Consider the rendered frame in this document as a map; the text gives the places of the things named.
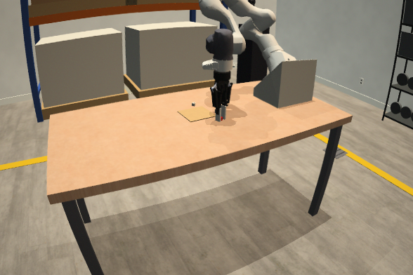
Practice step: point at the tan flat mat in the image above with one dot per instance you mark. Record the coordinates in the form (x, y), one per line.
(196, 113)

